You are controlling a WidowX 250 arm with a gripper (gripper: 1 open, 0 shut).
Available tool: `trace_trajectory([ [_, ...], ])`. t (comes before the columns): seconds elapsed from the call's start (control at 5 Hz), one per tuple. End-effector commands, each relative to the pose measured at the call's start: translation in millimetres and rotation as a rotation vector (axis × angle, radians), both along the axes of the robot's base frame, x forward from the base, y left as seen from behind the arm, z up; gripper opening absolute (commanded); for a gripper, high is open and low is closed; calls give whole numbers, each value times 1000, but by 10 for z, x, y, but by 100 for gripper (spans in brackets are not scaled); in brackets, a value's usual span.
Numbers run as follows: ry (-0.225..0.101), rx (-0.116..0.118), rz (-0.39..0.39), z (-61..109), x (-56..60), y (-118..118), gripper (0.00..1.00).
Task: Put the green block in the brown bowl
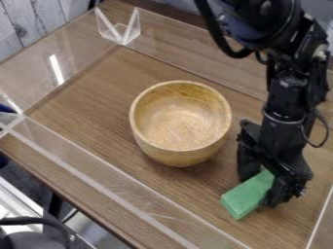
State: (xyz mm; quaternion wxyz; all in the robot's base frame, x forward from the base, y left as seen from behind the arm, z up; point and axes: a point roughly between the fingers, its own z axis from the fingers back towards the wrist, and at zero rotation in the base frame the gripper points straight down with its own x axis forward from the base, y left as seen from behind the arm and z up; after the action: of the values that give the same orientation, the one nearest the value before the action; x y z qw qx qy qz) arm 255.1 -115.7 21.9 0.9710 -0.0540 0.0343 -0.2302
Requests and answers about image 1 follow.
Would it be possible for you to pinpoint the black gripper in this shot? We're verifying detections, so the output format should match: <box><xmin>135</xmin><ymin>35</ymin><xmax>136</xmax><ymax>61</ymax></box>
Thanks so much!
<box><xmin>236</xmin><ymin>108</ymin><xmax>313</xmax><ymax>208</ymax></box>

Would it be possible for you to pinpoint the green rectangular block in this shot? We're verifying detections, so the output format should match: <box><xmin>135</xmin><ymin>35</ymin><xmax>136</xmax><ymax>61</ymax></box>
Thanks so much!
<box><xmin>219</xmin><ymin>170</ymin><xmax>274</xmax><ymax>220</ymax></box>

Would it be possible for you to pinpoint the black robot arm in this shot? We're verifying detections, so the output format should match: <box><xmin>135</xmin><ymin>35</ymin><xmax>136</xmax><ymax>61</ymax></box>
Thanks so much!
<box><xmin>194</xmin><ymin>0</ymin><xmax>330</xmax><ymax>208</ymax></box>

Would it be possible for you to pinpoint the brown wooden bowl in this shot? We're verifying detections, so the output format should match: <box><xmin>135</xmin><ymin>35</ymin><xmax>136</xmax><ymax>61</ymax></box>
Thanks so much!
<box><xmin>128</xmin><ymin>80</ymin><xmax>231</xmax><ymax>167</ymax></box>

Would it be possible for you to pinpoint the black table leg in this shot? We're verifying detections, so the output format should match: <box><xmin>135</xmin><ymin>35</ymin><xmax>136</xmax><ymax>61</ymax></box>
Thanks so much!
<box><xmin>48</xmin><ymin>194</ymin><xmax>64</xmax><ymax>219</ymax></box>

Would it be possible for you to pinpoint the clear acrylic enclosure wall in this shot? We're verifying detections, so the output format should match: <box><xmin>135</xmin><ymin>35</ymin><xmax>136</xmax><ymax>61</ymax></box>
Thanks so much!
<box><xmin>0</xmin><ymin>0</ymin><xmax>333</xmax><ymax>249</ymax></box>

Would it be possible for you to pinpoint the clear acrylic corner bracket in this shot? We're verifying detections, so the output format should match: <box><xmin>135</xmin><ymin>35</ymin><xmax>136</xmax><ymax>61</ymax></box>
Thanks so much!
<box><xmin>93</xmin><ymin>8</ymin><xmax>140</xmax><ymax>46</ymax></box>

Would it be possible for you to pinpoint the black cable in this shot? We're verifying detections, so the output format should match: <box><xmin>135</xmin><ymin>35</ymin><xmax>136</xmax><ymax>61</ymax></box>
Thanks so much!
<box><xmin>0</xmin><ymin>216</ymin><xmax>72</xmax><ymax>249</ymax></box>

